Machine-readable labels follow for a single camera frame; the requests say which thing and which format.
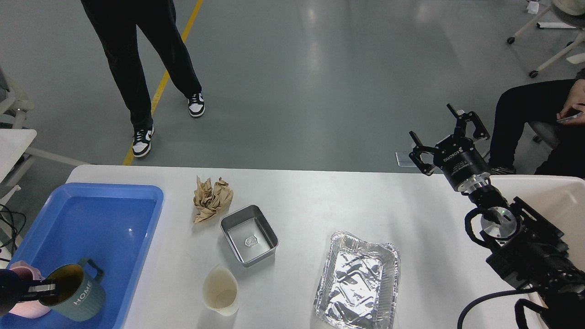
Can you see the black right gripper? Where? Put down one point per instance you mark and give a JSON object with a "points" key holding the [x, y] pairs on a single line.
{"points": [[462, 162]]}

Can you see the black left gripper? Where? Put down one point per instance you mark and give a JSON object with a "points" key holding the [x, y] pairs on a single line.
{"points": [[13, 290]]}

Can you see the teal mug yellow inside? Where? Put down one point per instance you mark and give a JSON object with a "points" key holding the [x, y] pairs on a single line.
{"points": [[80, 295]]}

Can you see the aluminium foil tray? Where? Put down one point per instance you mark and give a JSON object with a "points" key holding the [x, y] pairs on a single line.
{"points": [[359, 285]]}

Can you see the square stainless steel tin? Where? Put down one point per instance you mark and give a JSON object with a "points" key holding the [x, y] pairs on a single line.
{"points": [[249, 235]]}

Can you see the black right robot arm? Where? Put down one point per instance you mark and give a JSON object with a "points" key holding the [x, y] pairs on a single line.
{"points": [[527, 251]]}

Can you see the pink mug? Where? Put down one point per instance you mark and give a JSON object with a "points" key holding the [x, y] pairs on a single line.
{"points": [[29, 309]]}

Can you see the clear floor plate left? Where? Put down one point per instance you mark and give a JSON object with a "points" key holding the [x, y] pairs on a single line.
{"points": [[403, 159]]}

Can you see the blue plastic tray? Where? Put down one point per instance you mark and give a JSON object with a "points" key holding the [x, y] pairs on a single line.
{"points": [[112, 224]]}

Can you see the white plastic bin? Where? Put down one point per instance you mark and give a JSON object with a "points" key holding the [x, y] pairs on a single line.
{"points": [[561, 201]]}

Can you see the smartphone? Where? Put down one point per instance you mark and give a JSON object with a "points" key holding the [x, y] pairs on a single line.
{"points": [[571, 117]]}

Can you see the white side table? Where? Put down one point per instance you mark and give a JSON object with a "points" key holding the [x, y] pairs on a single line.
{"points": [[17, 156]]}

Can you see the white office chair right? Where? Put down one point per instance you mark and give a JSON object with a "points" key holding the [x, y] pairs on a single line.
{"points": [[551, 35]]}

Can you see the grey office chair left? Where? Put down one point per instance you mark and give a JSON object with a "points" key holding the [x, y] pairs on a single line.
{"points": [[14, 101]]}

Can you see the white paper cup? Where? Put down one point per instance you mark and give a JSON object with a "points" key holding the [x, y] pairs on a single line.
{"points": [[220, 291]]}

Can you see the crumpled brown paper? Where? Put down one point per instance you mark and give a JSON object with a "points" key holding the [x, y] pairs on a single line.
{"points": [[211, 199]]}

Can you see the standing person in black trousers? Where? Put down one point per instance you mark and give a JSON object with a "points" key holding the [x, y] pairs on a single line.
{"points": [[116, 23]]}

